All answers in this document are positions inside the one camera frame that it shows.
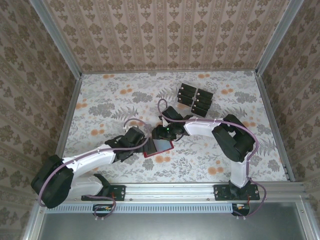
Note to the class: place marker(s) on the red card holder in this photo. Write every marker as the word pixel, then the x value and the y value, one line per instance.
pixel 163 146

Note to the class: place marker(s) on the clear acrylic card stand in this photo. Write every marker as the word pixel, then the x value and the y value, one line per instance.
pixel 179 109

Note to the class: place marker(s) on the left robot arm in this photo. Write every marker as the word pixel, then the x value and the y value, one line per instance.
pixel 87 160

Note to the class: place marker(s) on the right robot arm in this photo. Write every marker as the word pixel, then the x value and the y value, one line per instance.
pixel 200 127

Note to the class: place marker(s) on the floral table cover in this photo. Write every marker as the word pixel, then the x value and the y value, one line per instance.
pixel 175 172

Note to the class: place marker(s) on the small black connector board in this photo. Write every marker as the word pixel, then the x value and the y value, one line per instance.
pixel 241 208
pixel 102 208

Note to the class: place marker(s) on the grey metal panel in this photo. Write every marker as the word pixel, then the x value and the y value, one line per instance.
pixel 175 227

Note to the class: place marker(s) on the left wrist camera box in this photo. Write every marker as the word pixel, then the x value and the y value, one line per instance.
pixel 135 135

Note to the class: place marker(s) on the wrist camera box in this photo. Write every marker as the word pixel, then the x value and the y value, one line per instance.
pixel 172 113
pixel 135 135

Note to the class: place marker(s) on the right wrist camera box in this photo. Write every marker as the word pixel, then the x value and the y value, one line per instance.
pixel 172 113

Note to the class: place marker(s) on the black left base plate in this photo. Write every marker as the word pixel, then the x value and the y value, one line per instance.
pixel 117 192

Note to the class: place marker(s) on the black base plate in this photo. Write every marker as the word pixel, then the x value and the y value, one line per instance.
pixel 222 192
pixel 117 192

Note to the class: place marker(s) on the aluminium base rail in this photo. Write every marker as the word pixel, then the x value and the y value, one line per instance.
pixel 170 191

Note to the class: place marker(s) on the aluminium side rail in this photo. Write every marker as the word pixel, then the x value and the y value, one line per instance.
pixel 70 112
pixel 271 112

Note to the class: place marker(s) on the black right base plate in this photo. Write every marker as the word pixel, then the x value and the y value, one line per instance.
pixel 222 192

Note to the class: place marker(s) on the aluminium corner post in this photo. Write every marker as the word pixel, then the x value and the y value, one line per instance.
pixel 58 40
pixel 277 37

